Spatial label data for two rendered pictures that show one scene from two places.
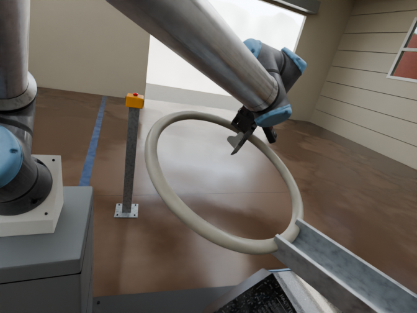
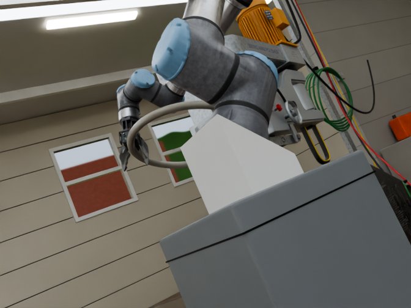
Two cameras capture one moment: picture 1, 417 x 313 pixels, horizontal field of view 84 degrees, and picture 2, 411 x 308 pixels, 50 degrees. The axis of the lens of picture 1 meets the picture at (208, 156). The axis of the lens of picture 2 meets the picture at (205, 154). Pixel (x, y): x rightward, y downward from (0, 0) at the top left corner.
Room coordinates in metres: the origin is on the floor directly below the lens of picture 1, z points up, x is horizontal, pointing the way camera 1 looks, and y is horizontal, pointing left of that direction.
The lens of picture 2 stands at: (0.80, 1.64, 0.82)
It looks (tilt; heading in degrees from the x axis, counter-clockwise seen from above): 9 degrees up; 262
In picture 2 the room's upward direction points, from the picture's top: 24 degrees counter-clockwise
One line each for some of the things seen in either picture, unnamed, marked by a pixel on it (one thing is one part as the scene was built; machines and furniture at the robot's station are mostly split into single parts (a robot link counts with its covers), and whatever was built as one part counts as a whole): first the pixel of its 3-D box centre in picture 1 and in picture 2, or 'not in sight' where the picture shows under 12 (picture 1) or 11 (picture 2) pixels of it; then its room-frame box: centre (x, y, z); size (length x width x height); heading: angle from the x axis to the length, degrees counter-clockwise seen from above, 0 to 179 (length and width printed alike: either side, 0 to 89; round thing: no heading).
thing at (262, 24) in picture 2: not in sight; (262, 29); (-0.27, -1.06, 1.90); 0.31 x 0.28 x 0.40; 139
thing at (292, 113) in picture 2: not in sight; (288, 115); (0.00, -0.58, 1.20); 0.15 x 0.10 x 0.15; 49
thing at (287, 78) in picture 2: not in sight; (284, 107); (-0.10, -0.85, 1.31); 0.74 x 0.23 x 0.49; 49
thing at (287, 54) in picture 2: not in sight; (257, 63); (-0.06, -0.83, 1.62); 0.96 x 0.25 x 0.17; 49
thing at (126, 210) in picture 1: (130, 159); not in sight; (1.75, 0.64, 0.54); 0.20 x 0.20 x 1.09; 18
